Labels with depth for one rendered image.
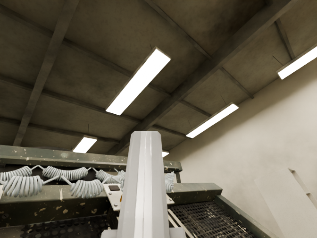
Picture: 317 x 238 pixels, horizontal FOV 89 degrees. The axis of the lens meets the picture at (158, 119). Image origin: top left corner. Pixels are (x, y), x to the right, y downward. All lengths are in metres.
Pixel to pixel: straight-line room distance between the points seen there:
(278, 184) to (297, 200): 0.30
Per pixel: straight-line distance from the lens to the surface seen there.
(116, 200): 0.85
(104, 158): 1.37
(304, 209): 3.49
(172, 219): 0.94
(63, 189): 0.87
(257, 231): 1.42
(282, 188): 3.51
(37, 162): 0.73
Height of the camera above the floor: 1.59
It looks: 35 degrees up
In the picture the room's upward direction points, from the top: 15 degrees counter-clockwise
